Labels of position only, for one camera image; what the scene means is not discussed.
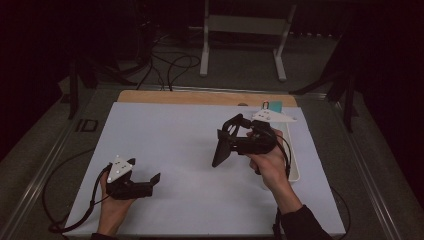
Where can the black stand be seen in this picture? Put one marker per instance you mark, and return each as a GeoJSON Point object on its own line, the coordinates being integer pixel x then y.
{"type": "Point", "coordinates": [348, 106]}
{"type": "Point", "coordinates": [73, 100]}

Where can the white plastic bin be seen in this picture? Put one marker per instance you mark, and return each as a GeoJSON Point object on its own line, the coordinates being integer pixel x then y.
{"type": "Point", "coordinates": [294, 166]}

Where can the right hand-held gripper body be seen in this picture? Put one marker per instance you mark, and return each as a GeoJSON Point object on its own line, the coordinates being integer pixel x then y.
{"type": "Point", "coordinates": [260, 141]}

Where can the white metal stand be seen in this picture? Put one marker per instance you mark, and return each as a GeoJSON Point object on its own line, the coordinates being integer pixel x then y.
{"type": "Point", "coordinates": [246, 24]}

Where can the wooden table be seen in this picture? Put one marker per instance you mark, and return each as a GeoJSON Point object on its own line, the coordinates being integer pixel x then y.
{"type": "Point", "coordinates": [200, 98]}

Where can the blue pink gradient phone case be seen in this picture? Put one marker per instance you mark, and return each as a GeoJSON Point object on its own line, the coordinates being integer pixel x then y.
{"type": "Point", "coordinates": [276, 106]}

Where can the white table board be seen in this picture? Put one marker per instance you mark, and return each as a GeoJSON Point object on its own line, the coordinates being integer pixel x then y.
{"type": "Point", "coordinates": [186, 200]}

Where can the black phone case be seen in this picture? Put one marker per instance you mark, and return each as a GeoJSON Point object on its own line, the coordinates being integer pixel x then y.
{"type": "Point", "coordinates": [220, 154]}

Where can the metal floor rail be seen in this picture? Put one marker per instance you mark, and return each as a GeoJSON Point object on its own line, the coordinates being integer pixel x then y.
{"type": "Point", "coordinates": [366, 173]}
{"type": "Point", "coordinates": [36, 181]}

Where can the person's left hand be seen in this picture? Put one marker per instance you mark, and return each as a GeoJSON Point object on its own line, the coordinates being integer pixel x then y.
{"type": "Point", "coordinates": [111, 216]}

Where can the person's right hand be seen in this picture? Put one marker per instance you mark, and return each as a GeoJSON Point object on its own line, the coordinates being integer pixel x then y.
{"type": "Point", "coordinates": [271, 170]}

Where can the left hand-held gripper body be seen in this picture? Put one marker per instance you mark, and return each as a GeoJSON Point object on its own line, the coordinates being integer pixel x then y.
{"type": "Point", "coordinates": [128, 190]}

